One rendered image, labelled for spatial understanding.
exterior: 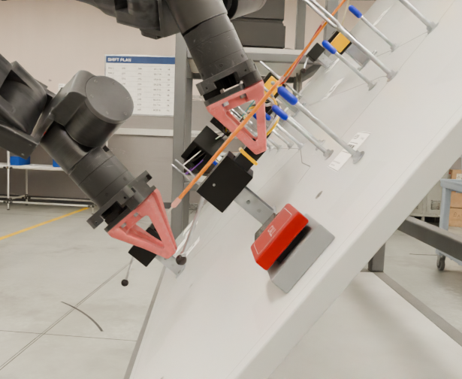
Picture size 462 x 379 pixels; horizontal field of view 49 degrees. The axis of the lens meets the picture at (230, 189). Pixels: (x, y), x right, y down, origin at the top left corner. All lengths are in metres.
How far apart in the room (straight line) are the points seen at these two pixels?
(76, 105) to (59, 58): 8.34
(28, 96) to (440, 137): 0.43
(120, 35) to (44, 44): 1.26
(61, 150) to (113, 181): 0.07
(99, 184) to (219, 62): 0.19
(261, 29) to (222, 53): 1.11
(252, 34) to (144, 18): 1.06
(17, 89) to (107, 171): 0.13
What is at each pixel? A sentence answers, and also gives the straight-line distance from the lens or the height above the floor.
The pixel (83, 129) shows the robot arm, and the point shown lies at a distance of 0.57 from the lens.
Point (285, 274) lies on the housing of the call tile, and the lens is 0.38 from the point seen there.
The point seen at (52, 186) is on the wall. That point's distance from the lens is 8.91.
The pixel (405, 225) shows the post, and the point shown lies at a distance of 1.35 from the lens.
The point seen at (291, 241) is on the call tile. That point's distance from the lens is 0.38.
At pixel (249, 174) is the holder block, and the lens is 0.58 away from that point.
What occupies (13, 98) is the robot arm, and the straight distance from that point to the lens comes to 0.61.
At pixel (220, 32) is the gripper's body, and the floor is 1.29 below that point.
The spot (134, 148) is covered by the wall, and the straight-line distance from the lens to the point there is 8.39.
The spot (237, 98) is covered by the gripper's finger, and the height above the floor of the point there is 1.23.
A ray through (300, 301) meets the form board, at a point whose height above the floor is 1.07.
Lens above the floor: 1.18
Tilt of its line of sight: 6 degrees down
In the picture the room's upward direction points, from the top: 2 degrees clockwise
